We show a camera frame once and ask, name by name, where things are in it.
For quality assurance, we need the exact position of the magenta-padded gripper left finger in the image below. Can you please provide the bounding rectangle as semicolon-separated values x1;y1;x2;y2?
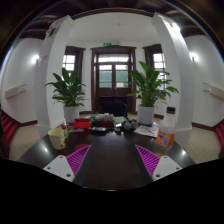
42;143;93;184

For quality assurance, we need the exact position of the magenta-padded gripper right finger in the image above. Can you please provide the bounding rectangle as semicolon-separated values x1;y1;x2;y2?
134;143;184;183

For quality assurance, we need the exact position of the orange drink plastic bottle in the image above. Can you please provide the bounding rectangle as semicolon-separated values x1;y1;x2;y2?
155;106;177;150

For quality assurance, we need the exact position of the pale yellow mug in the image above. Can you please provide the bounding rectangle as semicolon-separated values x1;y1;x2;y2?
47;123;70;151

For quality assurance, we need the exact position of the white printed paper sheet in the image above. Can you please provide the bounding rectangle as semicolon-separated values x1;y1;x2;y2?
133;123;160;139

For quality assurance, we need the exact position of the red box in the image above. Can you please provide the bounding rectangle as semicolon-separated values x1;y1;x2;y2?
73;118;93;130

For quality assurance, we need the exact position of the small black box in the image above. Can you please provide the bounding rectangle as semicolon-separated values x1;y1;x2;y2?
91;126;108;136

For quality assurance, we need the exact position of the tray with small cups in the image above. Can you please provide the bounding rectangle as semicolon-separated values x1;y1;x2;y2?
92;112;116;128

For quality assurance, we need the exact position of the green flat pad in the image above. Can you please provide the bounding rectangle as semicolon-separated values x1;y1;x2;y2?
113;115;130;125

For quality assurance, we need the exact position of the leafy plant in white pot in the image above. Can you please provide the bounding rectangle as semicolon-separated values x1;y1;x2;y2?
127;60;180;126
45;67;90;125

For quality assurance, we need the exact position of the black chair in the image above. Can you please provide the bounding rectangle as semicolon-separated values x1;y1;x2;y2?
98;98;128;118

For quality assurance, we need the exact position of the dark framed window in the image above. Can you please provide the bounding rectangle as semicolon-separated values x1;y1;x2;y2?
62;45;86;85
142;43;167;92

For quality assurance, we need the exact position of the white wall unit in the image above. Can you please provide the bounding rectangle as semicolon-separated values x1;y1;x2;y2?
202;82;224;101
3;84;27;100

